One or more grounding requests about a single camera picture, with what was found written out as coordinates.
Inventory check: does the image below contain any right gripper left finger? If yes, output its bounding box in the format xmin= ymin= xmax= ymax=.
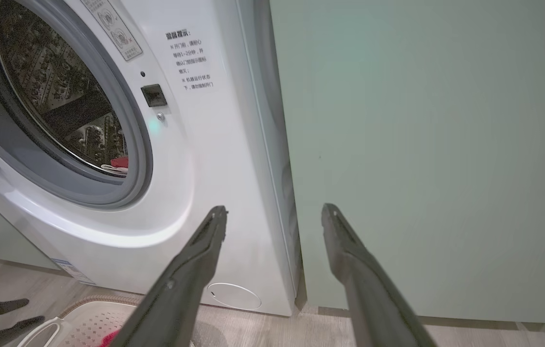
xmin=111 ymin=206 xmax=228 ymax=347

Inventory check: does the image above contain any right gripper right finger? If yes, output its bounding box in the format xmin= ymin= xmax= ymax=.
xmin=321 ymin=203 xmax=439 ymax=347

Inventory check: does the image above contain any cream perforated laundry basket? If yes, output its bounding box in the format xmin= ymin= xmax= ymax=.
xmin=17 ymin=294 xmax=157 ymax=347

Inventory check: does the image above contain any white washing machine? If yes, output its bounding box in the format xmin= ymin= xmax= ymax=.
xmin=0 ymin=0 xmax=302 ymax=317

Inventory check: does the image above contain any blue white energy label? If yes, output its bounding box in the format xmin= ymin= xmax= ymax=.
xmin=51 ymin=259 xmax=97 ymax=286

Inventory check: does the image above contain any large pale green cabinet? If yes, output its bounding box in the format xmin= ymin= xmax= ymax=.
xmin=270 ymin=0 xmax=545 ymax=324

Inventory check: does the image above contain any grey warning sticker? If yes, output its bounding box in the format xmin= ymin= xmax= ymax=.
xmin=80 ymin=0 xmax=143 ymax=62

